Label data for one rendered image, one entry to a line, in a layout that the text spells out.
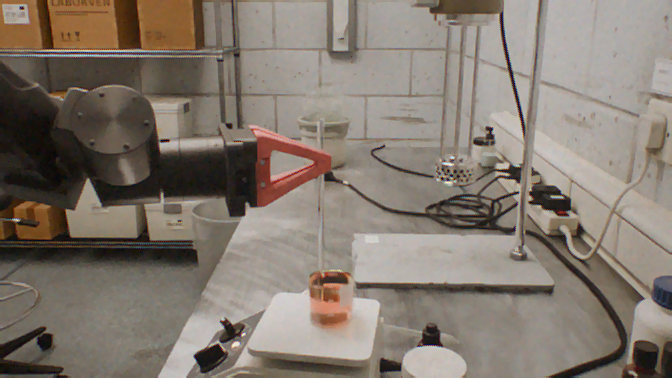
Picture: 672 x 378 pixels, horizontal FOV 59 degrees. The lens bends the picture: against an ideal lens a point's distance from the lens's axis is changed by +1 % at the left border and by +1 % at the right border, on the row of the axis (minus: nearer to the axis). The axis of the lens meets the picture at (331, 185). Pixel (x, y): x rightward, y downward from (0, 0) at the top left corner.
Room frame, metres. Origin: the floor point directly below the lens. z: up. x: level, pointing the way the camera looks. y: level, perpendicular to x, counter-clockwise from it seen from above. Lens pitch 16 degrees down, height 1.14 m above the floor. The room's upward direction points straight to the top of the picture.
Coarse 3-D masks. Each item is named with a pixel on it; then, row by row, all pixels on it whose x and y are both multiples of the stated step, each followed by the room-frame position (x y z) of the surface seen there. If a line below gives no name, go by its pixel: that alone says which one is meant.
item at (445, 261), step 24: (360, 240) 0.95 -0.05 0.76; (384, 240) 0.95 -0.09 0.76; (408, 240) 0.95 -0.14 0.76; (432, 240) 0.95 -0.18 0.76; (456, 240) 0.96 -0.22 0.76; (480, 240) 0.96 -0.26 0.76; (504, 240) 0.96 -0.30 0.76; (360, 264) 0.85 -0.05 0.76; (384, 264) 0.85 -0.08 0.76; (408, 264) 0.85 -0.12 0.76; (432, 264) 0.85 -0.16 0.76; (456, 264) 0.85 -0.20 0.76; (480, 264) 0.85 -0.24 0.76; (504, 264) 0.85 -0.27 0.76; (528, 264) 0.85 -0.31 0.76; (456, 288) 0.79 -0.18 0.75; (480, 288) 0.79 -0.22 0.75; (504, 288) 0.78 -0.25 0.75; (528, 288) 0.78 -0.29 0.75; (552, 288) 0.78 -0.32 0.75
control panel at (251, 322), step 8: (264, 312) 0.59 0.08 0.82; (248, 320) 0.60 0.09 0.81; (256, 320) 0.58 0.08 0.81; (248, 328) 0.57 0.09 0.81; (216, 336) 0.60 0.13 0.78; (240, 336) 0.55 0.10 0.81; (248, 336) 0.55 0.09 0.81; (208, 344) 0.59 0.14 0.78; (224, 344) 0.56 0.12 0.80; (232, 344) 0.55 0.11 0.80; (240, 344) 0.54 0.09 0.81; (232, 352) 0.53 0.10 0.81; (240, 352) 0.52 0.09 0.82; (224, 360) 0.51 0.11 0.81; (232, 360) 0.51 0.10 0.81; (192, 368) 0.54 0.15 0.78; (216, 368) 0.51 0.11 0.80; (224, 368) 0.50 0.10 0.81; (192, 376) 0.52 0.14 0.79; (200, 376) 0.51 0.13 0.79; (208, 376) 0.50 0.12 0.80
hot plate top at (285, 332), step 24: (288, 312) 0.55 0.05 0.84; (360, 312) 0.55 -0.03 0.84; (264, 336) 0.51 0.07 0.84; (288, 336) 0.51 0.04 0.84; (312, 336) 0.51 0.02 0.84; (336, 336) 0.51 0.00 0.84; (360, 336) 0.51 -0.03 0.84; (312, 360) 0.47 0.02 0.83; (336, 360) 0.47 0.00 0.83; (360, 360) 0.47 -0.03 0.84
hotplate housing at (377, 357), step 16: (240, 368) 0.49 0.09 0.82; (256, 368) 0.48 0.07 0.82; (272, 368) 0.48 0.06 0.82; (288, 368) 0.48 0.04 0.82; (304, 368) 0.48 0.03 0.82; (320, 368) 0.48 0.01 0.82; (336, 368) 0.48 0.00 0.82; (352, 368) 0.48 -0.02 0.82; (368, 368) 0.48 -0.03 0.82; (384, 368) 0.54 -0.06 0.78; (400, 368) 0.54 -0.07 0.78
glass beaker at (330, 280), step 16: (304, 256) 0.54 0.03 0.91; (336, 256) 0.57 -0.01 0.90; (352, 256) 0.53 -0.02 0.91; (320, 272) 0.52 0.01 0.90; (336, 272) 0.52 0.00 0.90; (352, 272) 0.53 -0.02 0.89; (320, 288) 0.52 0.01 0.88; (336, 288) 0.52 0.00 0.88; (352, 288) 0.53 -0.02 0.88; (320, 304) 0.52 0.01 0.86; (336, 304) 0.52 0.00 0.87; (352, 304) 0.53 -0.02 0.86; (320, 320) 0.52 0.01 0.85; (336, 320) 0.52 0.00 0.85; (352, 320) 0.53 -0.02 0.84
